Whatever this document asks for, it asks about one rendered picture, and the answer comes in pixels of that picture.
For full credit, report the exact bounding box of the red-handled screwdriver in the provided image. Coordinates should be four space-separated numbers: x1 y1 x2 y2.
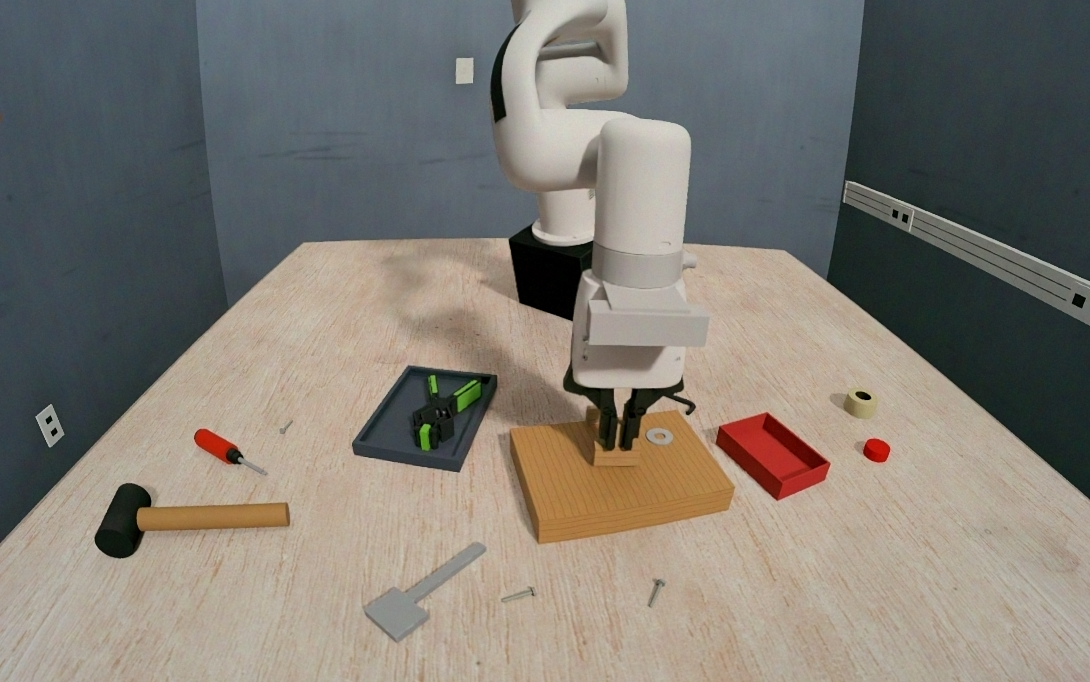
194 429 267 475

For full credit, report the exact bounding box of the black hex key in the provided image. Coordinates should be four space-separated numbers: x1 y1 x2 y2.
667 394 697 416

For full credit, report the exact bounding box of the black spring clamp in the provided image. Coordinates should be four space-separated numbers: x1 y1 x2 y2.
413 372 482 451

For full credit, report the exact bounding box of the red open tray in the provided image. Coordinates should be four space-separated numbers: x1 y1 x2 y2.
716 412 831 501

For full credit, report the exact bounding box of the grey washer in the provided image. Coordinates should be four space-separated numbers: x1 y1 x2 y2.
646 428 673 444

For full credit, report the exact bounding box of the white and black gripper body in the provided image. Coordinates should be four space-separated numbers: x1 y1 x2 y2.
570 269 687 388

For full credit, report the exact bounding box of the beige cylinder with hole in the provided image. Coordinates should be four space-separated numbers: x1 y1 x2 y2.
844 387 879 419

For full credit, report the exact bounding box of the red round disc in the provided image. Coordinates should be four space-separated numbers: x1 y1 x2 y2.
863 438 891 463

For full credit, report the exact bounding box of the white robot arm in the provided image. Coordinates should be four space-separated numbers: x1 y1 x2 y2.
489 0 710 348

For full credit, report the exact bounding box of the black-headed mallet with wooden handle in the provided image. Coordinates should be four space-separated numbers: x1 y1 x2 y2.
94 483 290 559

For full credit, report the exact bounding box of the light brown wooden bench board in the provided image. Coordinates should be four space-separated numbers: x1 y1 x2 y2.
510 405 735 545

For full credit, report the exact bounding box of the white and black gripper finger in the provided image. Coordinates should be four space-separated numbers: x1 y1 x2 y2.
564 360 618 451
622 376 685 451

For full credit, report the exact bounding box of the small light wooden block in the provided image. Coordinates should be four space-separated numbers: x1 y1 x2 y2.
592 438 641 466

